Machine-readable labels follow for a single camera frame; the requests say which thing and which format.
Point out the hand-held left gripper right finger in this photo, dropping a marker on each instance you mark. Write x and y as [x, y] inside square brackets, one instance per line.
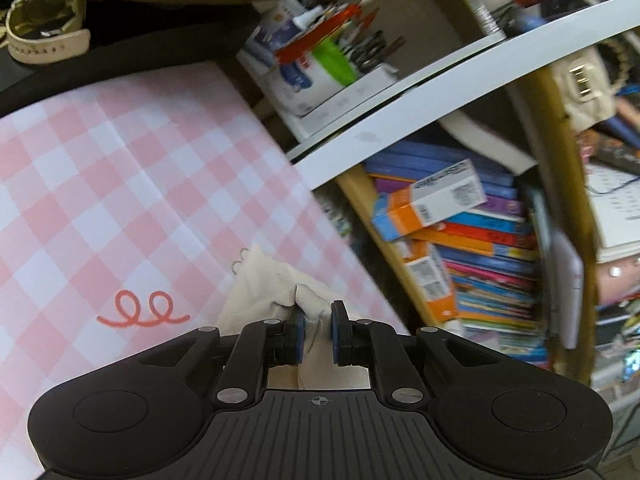
[337, 340]

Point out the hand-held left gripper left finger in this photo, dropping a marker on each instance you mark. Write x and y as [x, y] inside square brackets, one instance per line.
[298, 340]

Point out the cream t-shirt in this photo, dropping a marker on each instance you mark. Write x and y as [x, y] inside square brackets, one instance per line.
[265, 285]

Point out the flat orange white box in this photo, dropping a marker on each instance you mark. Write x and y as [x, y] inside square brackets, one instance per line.
[430, 285]

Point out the row of colourful books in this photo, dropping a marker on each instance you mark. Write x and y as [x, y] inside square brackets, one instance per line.
[490, 270]

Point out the tall orange blue box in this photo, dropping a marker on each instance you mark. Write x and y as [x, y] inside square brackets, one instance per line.
[430, 200]

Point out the pink checked table mat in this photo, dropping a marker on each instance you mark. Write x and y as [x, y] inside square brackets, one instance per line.
[125, 185]

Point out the white tablet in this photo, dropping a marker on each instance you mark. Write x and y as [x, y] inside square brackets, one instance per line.
[567, 290]

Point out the thick grey-edged book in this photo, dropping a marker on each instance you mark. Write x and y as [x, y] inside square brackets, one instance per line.
[490, 142]

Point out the white blue pen container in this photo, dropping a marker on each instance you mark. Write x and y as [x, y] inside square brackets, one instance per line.
[295, 75]

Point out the wooden bookshelf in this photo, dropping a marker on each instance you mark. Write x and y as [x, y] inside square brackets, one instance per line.
[575, 185]

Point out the beige quilted purse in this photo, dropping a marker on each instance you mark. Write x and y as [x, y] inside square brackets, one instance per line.
[582, 90]

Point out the white shelf frame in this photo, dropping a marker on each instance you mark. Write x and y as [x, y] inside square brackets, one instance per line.
[450, 105]

